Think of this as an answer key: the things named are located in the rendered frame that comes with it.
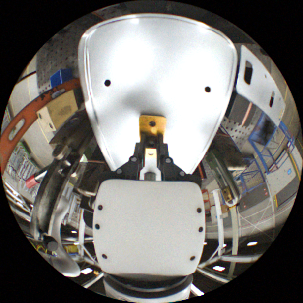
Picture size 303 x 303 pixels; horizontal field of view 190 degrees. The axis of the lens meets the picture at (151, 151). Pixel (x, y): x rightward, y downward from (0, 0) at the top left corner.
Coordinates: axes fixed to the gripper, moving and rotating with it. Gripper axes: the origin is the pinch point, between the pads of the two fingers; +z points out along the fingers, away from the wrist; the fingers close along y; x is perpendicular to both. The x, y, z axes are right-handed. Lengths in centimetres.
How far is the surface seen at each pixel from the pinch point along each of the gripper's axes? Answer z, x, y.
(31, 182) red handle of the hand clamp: -9.8, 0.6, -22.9
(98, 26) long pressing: 3.5, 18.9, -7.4
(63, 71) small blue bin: 27, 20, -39
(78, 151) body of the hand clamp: 0.1, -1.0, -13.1
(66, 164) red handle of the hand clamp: -3.5, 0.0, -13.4
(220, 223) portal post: -57, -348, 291
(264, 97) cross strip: 3.2, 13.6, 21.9
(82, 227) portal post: -83, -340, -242
